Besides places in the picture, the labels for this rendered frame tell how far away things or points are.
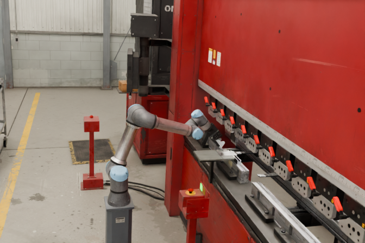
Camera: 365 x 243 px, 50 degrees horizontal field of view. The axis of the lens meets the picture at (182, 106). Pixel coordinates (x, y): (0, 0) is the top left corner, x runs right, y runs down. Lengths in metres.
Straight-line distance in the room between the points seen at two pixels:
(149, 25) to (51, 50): 6.06
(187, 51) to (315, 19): 1.81
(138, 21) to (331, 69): 2.17
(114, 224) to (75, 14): 7.23
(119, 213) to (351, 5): 1.83
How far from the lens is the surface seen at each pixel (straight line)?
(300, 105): 2.07
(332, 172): 1.89
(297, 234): 2.23
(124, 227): 2.74
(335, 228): 2.39
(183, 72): 3.61
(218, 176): 2.92
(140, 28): 3.65
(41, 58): 9.59
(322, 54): 1.92
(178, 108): 3.68
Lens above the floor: 2.07
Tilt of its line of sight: 15 degrees down
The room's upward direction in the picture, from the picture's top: 3 degrees clockwise
